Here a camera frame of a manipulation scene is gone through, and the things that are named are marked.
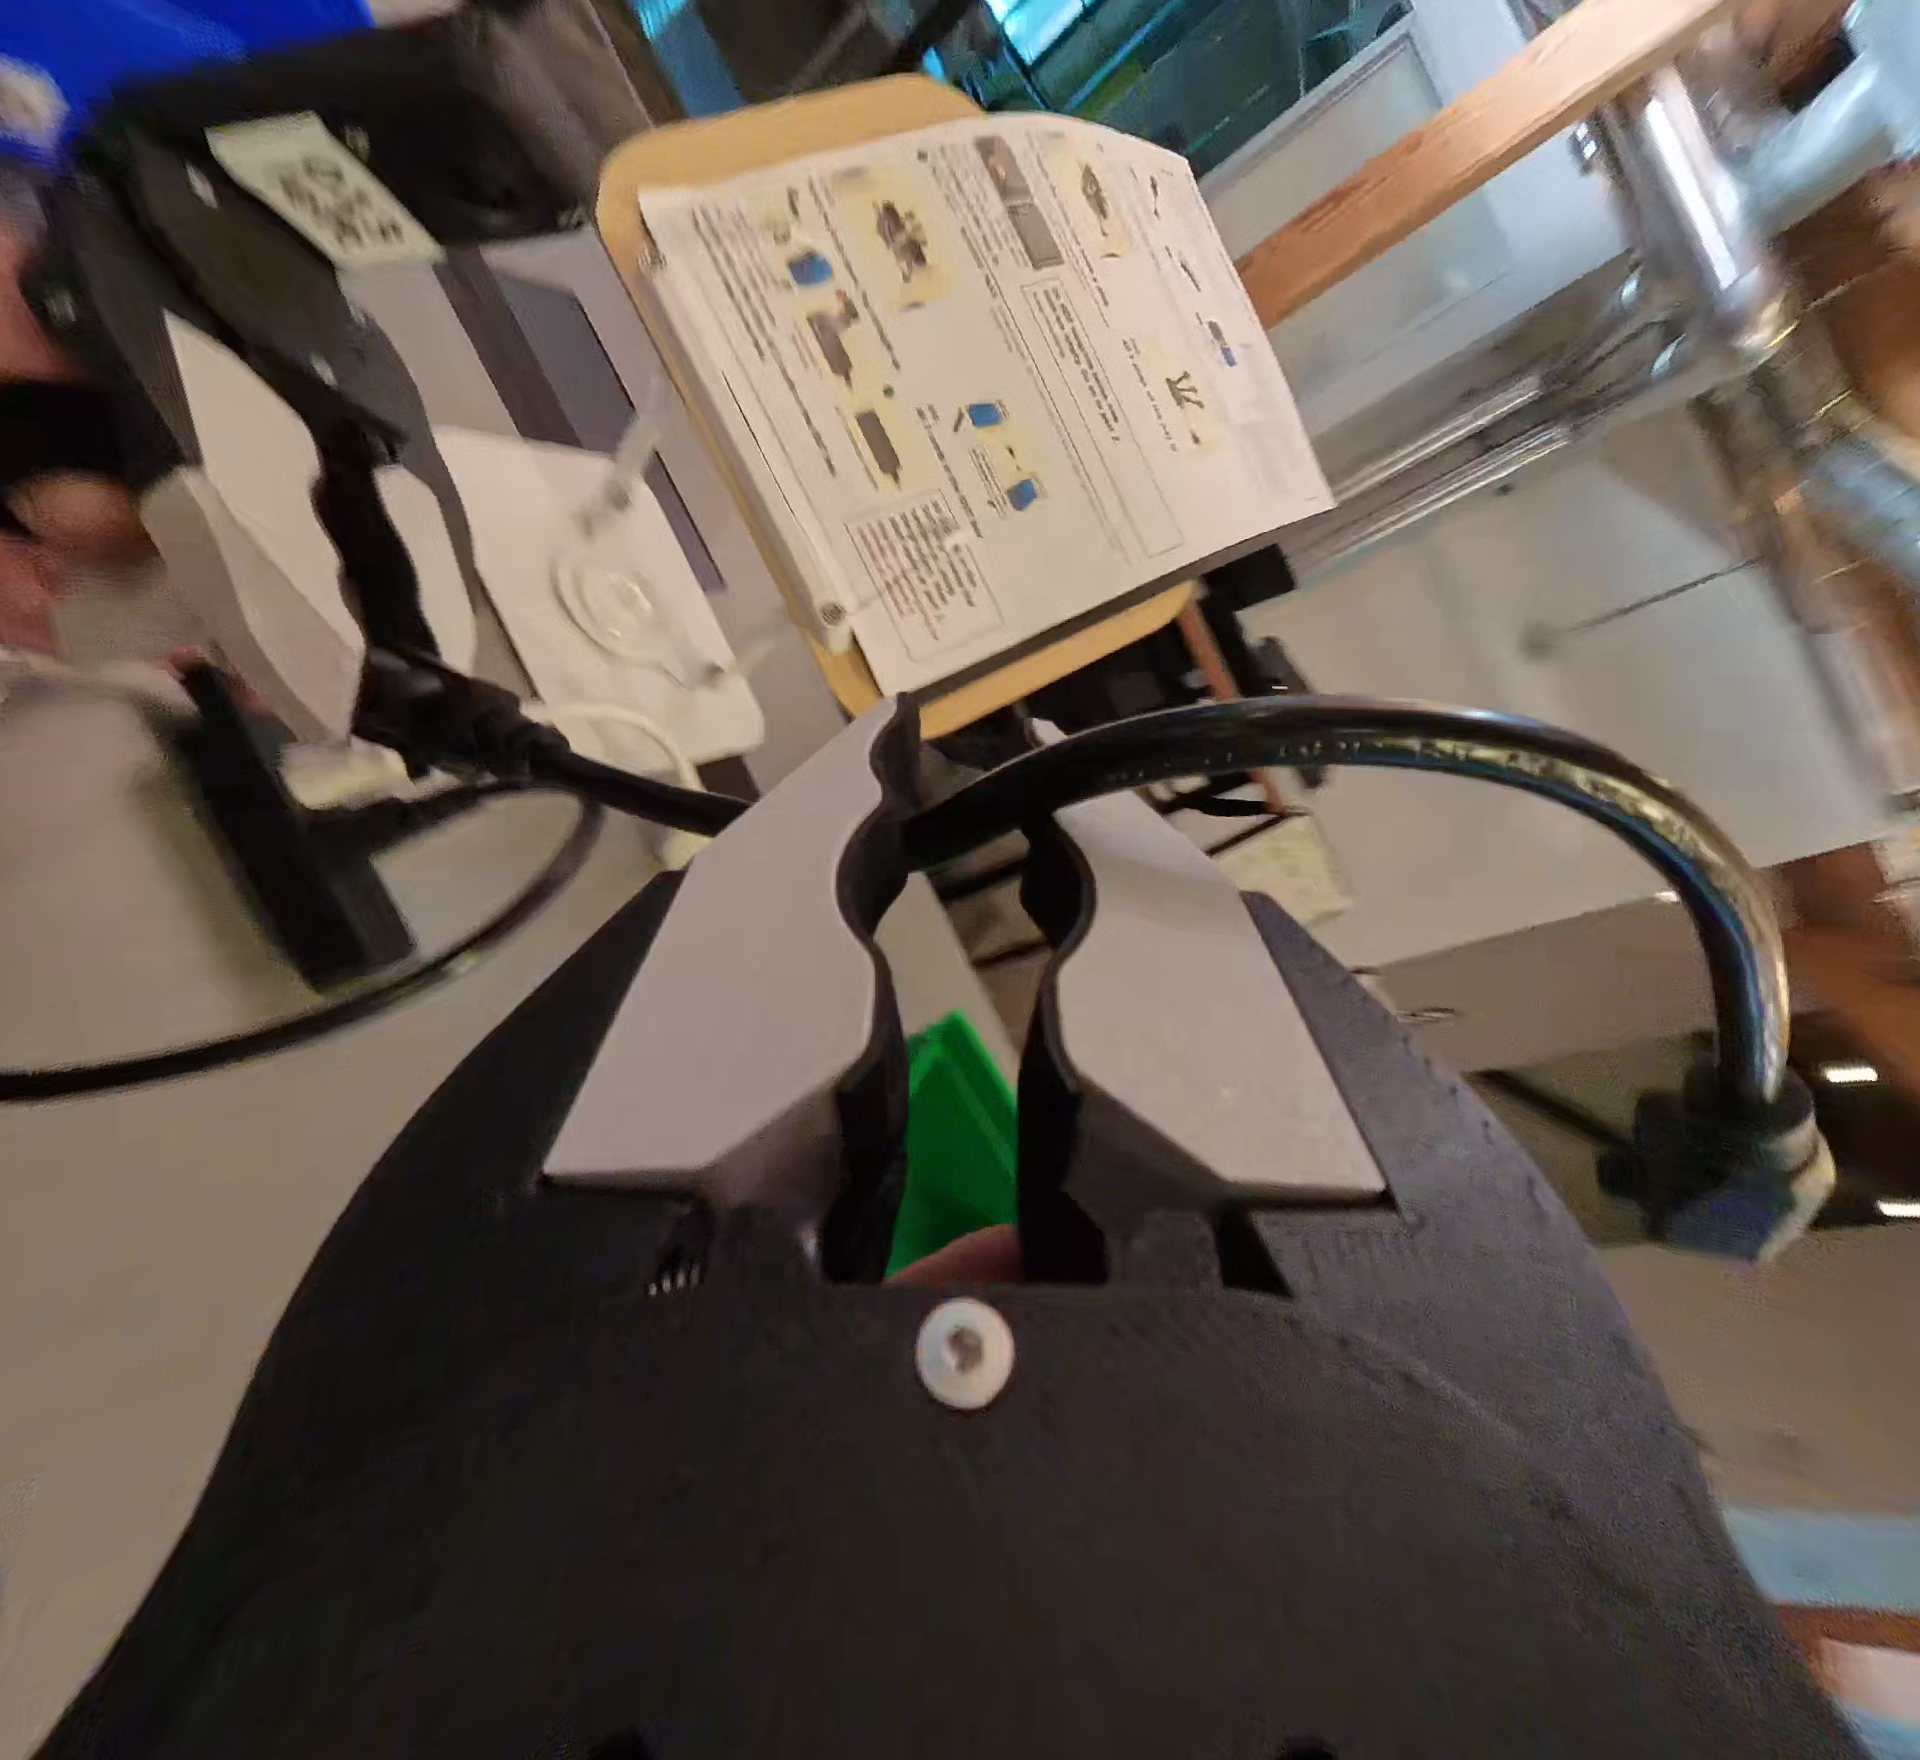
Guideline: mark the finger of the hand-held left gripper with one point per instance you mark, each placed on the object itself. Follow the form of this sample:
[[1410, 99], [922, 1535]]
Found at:
[[255, 545], [429, 575]]

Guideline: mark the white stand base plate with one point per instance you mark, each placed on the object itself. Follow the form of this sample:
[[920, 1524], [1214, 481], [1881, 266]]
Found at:
[[510, 501]]

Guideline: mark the green plastic bin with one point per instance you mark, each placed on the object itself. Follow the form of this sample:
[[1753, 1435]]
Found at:
[[953, 1131]]

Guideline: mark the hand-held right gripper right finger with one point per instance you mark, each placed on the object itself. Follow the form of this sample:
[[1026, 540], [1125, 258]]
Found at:
[[1200, 1041]]

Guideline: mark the black power strip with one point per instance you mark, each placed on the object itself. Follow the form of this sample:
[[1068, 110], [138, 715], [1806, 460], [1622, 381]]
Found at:
[[300, 875]]

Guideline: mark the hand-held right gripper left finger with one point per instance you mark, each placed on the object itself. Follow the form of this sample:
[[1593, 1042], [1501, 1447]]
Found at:
[[735, 1025]]

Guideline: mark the person's left hand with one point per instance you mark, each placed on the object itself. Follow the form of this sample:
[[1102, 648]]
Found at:
[[74, 522]]

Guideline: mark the wooden beam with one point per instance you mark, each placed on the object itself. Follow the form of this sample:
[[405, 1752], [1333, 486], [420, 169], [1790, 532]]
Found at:
[[1501, 95]]

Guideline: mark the printed instruction sheet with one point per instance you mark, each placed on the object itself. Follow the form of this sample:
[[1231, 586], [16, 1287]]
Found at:
[[1021, 440]]

